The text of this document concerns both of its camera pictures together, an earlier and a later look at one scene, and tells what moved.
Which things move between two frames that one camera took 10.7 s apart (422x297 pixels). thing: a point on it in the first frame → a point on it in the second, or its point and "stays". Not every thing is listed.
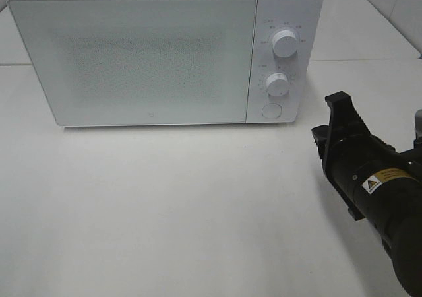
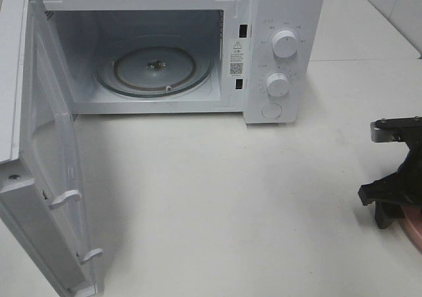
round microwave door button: [271, 111] stays
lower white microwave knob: [277, 84] stays
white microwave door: [142, 60] → [40, 191]
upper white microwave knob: [285, 43] stays
